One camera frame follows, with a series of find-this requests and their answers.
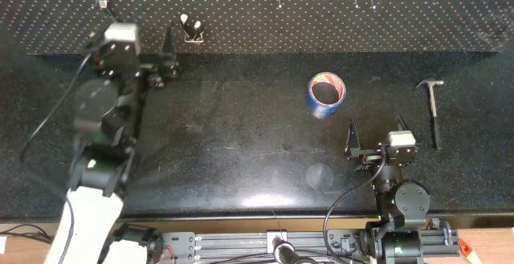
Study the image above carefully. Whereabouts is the thin black wire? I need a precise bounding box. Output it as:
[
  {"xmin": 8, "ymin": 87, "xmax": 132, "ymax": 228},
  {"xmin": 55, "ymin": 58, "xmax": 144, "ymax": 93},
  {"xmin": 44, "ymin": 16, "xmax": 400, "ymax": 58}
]
[{"xmin": 0, "ymin": 222, "xmax": 54, "ymax": 246}]

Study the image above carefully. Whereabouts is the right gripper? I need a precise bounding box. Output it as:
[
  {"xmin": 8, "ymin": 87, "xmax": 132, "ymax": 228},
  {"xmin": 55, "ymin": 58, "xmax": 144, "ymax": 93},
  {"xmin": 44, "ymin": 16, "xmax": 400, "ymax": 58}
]
[{"xmin": 344, "ymin": 114, "xmax": 410, "ymax": 172}]

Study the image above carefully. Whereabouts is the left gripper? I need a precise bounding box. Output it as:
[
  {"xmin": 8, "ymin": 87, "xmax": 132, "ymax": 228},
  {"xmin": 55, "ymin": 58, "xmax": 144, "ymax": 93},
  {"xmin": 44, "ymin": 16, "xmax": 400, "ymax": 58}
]
[{"xmin": 138, "ymin": 21, "xmax": 182, "ymax": 91}]

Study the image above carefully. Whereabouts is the black cable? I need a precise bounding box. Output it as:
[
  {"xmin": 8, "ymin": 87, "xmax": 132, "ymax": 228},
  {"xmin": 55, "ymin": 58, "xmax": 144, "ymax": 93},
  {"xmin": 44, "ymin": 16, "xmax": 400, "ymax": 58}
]
[
  {"xmin": 322, "ymin": 155, "xmax": 387, "ymax": 263},
  {"xmin": 18, "ymin": 51, "xmax": 94, "ymax": 167}
]

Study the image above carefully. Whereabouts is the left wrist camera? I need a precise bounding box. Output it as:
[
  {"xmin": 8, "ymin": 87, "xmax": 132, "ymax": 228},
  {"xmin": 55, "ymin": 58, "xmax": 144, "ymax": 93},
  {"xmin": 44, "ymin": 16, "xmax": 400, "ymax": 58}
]
[{"xmin": 104, "ymin": 22, "xmax": 141, "ymax": 55}]

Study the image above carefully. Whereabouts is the black pegboard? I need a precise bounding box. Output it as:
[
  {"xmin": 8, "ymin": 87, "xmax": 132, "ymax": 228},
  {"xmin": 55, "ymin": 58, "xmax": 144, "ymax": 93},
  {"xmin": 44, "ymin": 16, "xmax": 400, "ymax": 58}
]
[{"xmin": 0, "ymin": 0, "xmax": 514, "ymax": 55}]

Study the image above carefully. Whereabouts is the roll of blue tape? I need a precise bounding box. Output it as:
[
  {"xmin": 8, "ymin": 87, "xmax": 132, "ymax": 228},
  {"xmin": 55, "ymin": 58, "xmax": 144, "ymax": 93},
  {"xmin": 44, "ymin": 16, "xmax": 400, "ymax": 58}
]
[{"xmin": 308, "ymin": 71, "xmax": 347, "ymax": 116}]

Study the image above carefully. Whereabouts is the mounting rail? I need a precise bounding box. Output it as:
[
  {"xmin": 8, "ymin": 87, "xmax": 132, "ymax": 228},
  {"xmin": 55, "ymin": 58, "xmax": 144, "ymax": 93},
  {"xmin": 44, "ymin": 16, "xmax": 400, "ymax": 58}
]
[{"xmin": 116, "ymin": 223, "xmax": 461, "ymax": 264}]

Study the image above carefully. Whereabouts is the hammer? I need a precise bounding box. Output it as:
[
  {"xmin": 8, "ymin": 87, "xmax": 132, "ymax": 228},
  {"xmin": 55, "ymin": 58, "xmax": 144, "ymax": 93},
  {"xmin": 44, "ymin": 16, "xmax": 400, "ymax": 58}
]
[{"xmin": 415, "ymin": 78, "xmax": 446, "ymax": 151}]

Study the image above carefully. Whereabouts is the wrench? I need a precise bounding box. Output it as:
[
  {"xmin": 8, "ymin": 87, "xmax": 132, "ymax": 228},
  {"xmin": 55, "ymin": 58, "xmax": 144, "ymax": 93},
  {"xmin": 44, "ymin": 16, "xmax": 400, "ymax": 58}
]
[{"xmin": 95, "ymin": 0, "xmax": 118, "ymax": 19}]

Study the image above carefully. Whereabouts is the red and yellow object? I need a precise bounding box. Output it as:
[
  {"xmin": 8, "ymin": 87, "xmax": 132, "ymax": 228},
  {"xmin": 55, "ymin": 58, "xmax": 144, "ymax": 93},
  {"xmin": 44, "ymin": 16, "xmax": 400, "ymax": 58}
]
[{"xmin": 459, "ymin": 238, "xmax": 483, "ymax": 264}]

